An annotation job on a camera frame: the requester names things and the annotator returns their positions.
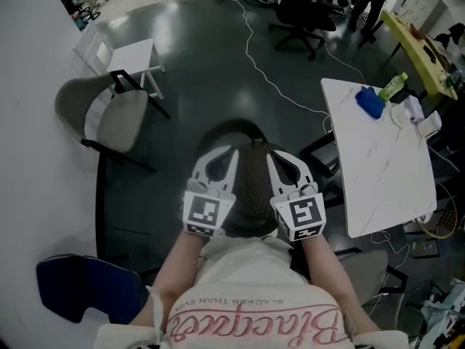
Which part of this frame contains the black bag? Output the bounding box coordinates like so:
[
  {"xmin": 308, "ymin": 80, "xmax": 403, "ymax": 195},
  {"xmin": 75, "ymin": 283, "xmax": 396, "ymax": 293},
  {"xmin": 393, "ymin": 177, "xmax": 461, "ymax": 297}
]
[{"xmin": 390, "ymin": 85, "xmax": 419, "ymax": 105}]

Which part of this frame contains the person's right forearm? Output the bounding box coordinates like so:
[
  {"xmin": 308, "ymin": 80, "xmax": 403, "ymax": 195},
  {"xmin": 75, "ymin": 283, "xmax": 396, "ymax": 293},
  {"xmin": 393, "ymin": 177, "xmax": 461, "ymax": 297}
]
[{"xmin": 296, "ymin": 236, "xmax": 381, "ymax": 334}]

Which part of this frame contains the dark blue chair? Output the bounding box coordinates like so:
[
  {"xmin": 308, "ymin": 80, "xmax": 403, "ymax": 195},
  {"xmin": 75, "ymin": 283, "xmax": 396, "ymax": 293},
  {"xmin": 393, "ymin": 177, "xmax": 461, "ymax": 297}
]
[{"xmin": 35, "ymin": 254, "xmax": 161, "ymax": 325}]

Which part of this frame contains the white plate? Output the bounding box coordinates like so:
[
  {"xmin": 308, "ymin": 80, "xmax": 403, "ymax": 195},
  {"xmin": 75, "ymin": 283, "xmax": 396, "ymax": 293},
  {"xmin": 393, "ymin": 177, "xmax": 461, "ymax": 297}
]
[{"xmin": 390, "ymin": 104, "xmax": 411, "ymax": 129}]

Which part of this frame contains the blue cloth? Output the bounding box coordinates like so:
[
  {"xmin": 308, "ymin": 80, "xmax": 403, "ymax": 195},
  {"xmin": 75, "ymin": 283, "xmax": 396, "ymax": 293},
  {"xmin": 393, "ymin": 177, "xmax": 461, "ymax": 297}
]
[{"xmin": 355, "ymin": 85, "xmax": 386, "ymax": 120}]

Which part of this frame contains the yellow table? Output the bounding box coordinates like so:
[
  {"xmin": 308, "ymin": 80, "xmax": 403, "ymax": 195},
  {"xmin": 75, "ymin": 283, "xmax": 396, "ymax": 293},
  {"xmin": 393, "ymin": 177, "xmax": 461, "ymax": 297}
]
[{"xmin": 379, "ymin": 9, "xmax": 458, "ymax": 101}]

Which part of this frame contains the black wicker chair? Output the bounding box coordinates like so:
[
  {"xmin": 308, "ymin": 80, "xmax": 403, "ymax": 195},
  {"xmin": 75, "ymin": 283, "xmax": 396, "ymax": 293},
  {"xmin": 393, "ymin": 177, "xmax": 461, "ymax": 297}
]
[{"xmin": 194, "ymin": 119, "xmax": 283, "ymax": 238}]

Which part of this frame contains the white marble table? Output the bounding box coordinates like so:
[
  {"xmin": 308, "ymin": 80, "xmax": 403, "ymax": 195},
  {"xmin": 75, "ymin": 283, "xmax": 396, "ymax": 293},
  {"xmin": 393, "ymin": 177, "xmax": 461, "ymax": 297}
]
[{"xmin": 300, "ymin": 77, "xmax": 438, "ymax": 239}]

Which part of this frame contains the white floor cable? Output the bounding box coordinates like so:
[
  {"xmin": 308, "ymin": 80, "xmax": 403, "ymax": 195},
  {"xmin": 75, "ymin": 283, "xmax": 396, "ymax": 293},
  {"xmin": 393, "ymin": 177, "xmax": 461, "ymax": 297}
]
[{"xmin": 221, "ymin": 0, "xmax": 331, "ymax": 118}]

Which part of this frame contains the black office chair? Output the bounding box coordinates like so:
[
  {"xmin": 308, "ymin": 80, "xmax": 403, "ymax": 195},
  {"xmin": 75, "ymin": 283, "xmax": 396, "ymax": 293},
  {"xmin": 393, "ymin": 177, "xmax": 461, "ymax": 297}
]
[{"xmin": 268, "ymin": 0, "xmax": 337, "ymax": 61}]

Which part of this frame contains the pale crumpled cloth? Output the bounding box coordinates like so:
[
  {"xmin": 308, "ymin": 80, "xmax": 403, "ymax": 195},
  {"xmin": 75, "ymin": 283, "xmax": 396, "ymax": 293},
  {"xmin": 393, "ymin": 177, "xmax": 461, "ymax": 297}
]
[{"xmin": 404, "ymin": 95, "xmax": 425, "ymax": 125}]

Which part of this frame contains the person's white pink-print shirt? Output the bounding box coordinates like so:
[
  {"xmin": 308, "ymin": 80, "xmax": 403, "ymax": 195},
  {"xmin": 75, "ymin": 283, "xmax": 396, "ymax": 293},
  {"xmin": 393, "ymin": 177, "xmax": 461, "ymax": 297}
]
[{"xmin": 94, "ymin": 236, "xmax": 411, "ymax": 349}]

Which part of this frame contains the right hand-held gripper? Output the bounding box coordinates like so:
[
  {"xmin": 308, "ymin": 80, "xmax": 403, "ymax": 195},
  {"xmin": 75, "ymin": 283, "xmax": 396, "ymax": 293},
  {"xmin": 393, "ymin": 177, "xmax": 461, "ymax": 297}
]
[{"xmin": 266, "ymin": 149, "xmax": 326, "ymax": 242}]

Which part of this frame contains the green plastic bottle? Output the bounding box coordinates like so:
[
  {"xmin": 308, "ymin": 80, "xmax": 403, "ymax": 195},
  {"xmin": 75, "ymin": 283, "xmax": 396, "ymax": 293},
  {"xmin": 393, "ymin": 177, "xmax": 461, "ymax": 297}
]
[{"xmin": 377, "ymin": 72, "xmax": 408, "ymax": 103}]

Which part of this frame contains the grey chair with black legs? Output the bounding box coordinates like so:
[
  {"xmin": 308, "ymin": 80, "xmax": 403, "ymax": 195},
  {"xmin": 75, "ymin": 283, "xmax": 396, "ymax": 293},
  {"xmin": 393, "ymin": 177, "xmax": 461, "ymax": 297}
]
[
  {"xmin": 333, "ymin": 247, "xmax": 408, "ymax": 332},
  {"xmin": 54, "ymin": 70, "xmax": 171, "ymax": 174}
]

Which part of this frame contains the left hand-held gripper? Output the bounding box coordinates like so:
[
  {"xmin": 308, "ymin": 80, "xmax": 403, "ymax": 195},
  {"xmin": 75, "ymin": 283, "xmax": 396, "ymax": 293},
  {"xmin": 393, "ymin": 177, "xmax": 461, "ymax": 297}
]
[{"xmin": 179, "ymin": 144, "xmax": 240, "ymax": 238}]

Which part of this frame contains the small white side table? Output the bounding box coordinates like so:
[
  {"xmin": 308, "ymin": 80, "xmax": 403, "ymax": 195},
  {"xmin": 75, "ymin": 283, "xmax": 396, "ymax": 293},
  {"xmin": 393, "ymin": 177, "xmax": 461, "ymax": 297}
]
[{"xmin": 72, "ymin": 22, "xmax": 166, "ymax": 100}]

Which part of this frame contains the person's left forearm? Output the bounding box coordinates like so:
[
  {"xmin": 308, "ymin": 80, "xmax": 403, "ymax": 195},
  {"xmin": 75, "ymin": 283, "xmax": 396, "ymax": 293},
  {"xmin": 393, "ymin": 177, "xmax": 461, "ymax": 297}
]
[{"xmin": 129, "ymin": 229, "xmax": 214, "ymax": 336}]

